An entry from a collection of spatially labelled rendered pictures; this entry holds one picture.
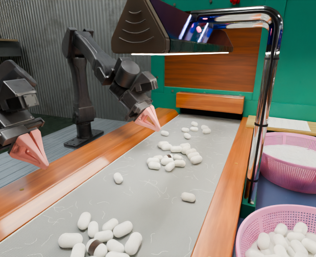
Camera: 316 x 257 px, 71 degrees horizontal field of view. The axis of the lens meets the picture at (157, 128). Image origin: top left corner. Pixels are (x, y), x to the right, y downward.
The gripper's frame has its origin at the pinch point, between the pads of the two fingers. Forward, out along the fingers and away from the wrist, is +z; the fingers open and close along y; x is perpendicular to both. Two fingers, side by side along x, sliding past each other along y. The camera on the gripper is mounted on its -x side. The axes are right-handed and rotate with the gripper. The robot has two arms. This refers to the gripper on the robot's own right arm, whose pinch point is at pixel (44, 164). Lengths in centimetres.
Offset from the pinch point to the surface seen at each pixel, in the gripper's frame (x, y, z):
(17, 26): 164, 236, -280
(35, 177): 8.2, 1.8, -1.0
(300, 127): -33, 63, 44
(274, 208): -24.7, 11.7, 36.9
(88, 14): 66, 241, -183
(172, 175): -7.7, 19.5, 21.4
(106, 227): -6.6, -3.7, 17.7
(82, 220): -3.8, -4.3, 13.8
